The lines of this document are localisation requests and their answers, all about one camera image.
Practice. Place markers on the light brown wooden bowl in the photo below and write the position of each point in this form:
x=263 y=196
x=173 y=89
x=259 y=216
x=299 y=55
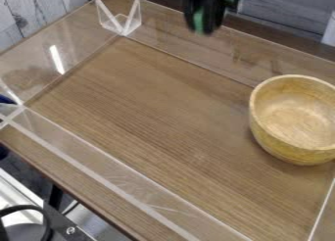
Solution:
x=291 y=115

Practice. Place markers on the black metal bracket with screw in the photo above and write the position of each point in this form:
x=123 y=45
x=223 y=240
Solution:
x=64 y=229

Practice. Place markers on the black table leg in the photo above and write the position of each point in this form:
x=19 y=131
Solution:
x=55 y=197

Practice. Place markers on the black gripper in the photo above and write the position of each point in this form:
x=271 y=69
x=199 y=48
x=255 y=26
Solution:
x=213 y=14

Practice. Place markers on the clear acrylic tray wall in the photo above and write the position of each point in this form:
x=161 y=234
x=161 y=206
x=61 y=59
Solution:
x=128 y=110

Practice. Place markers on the green rectangular block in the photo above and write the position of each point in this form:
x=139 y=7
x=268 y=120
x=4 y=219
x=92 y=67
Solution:
x=199 y=17

